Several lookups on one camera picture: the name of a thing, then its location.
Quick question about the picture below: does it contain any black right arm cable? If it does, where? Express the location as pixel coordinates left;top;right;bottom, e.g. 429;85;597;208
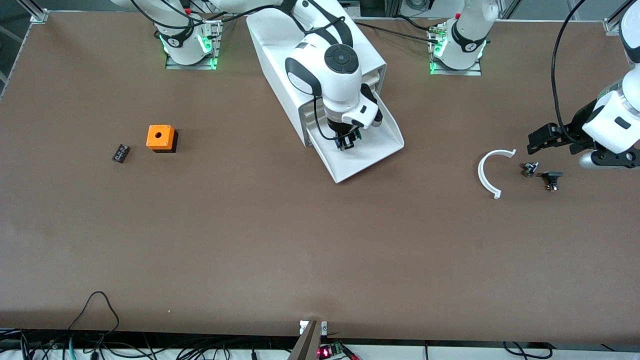
131;0;351;142

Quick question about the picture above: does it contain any orange button enclosure box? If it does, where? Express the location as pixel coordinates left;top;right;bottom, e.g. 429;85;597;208
146;124;178;154

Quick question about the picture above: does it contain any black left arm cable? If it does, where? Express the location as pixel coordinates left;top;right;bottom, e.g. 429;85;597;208
551;0;588;146

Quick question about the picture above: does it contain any black hanging cable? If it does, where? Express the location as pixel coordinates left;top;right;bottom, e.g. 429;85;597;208
502;341;554;360

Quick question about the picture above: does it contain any circuit board with red display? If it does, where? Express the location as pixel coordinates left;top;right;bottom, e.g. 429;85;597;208
317;341;361;360

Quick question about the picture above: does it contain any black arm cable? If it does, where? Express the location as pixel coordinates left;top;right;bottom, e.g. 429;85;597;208
551;0;588;146
131;0;351;142

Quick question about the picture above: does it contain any black looped cable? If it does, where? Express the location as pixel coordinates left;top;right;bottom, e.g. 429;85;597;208
67;291;121;351

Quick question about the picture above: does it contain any black cable across table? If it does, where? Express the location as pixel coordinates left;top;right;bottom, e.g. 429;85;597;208
350;20;446;46

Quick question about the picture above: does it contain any white semicircular clamp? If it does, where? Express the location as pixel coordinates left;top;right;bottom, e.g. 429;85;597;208
477;148;517;200

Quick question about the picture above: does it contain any black push button switch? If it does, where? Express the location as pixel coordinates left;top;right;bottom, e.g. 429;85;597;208
541;171;564;193

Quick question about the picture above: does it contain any brown mounting bar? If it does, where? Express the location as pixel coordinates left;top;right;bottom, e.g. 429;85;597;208
287;320;323;360

